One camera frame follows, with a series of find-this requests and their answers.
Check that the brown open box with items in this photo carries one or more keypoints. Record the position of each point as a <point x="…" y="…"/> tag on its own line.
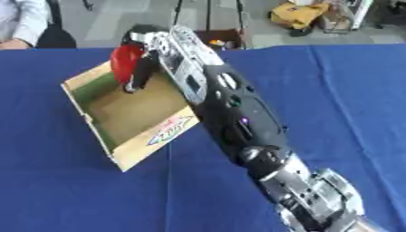
<point x="222" y="39"/>

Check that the silver and black right robot arm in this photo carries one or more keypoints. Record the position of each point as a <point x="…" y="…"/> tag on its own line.
<point x="232" y="105"/>

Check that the person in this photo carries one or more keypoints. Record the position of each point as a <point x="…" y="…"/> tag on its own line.
<point x="21" y="21"/>

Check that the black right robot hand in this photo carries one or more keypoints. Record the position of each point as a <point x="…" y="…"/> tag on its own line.
<point x="138" y="65"/>

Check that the yellow bag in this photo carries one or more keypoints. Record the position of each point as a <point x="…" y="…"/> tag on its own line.
<point x="297" y="13"/>

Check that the tan cardboard box green inside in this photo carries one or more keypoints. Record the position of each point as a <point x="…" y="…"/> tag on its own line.
<point x="132" y="116"/>

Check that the red round toy fruit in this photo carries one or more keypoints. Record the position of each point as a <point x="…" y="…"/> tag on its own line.
<point x="124" y="62"/>

